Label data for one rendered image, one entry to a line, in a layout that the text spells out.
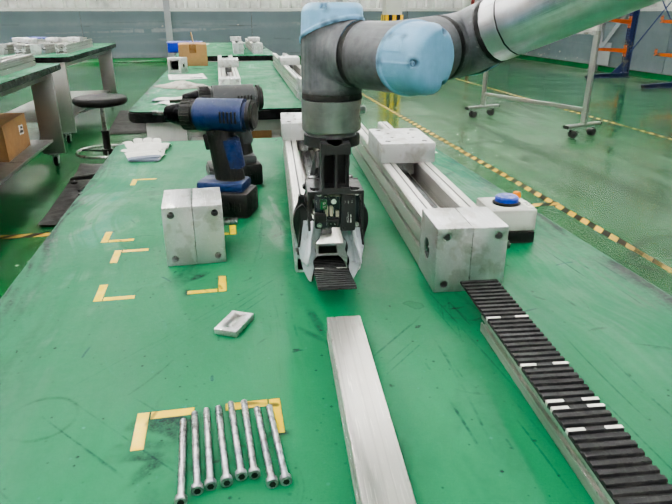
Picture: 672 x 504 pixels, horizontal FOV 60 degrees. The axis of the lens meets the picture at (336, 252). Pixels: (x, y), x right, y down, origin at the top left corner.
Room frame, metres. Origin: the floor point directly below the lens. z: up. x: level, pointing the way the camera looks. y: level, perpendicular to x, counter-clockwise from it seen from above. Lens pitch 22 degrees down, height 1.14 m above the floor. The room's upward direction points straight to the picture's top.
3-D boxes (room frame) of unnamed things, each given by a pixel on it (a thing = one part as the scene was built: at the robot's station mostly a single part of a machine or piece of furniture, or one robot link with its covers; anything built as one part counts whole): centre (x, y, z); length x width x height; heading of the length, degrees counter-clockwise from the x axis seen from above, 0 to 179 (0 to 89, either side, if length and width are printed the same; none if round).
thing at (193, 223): (0.89, 0.22, 0.83); 0.11 x 0.10 x 0.10; 103
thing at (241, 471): (0.43, 0.09, 0.78); 0.11 x 0.01 x 0.01; 14
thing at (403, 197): (1.23, -0.14, 0.82); 0.80 x 0.10 x 0.09; 6
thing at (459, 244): (0.79, -0.19, 0.83); 0.12 x 0.09 x 0.10; 96
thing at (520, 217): (0.97, -0.29, 0.81); 0.10 x 0.08 x 0.06; 96
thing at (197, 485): (0.42, 0.13, 0.78); 0.11 x 0.01 x 0.01; 14
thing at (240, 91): (1.31, 0.26, 0.89); 0.20 x 0.08 x 0.22; 108
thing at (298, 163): (1.21, 0.05, 0.82); 0.80 x 0.10 x 0.09; 6
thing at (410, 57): (0.69, -0.08, 1.10); 0.11 x 0.11 x 0.08; 44
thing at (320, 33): (0.75, 0.00, 1.10); 0.09 x 0.08 x 0.11; 44
